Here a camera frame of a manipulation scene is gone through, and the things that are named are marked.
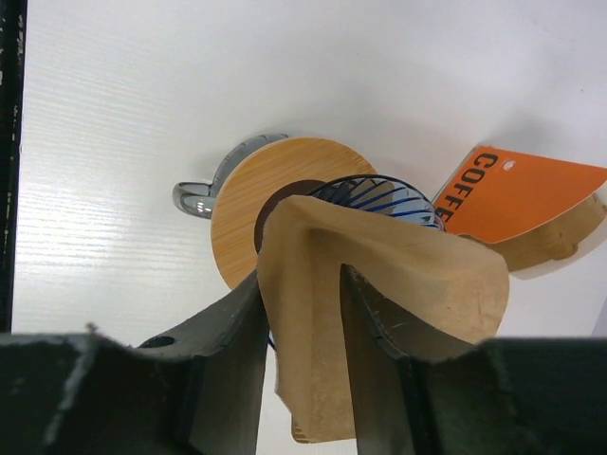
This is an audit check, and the glass coffee server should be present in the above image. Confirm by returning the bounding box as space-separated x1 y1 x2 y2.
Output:
172 134 288 220

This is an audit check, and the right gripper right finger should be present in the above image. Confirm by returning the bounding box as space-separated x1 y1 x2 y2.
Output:
340 265 606 454

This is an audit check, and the orange coffee filter holder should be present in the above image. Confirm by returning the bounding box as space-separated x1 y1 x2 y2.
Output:
433 145 606 244

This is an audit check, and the wooden ring dripper stand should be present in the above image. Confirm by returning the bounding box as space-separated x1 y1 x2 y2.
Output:
211 137 376 289

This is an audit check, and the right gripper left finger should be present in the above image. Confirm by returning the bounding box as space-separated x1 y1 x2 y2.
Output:
1 275 268 454

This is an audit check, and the single brown paper filter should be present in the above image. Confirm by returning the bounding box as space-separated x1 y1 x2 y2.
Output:
257 195 509 443

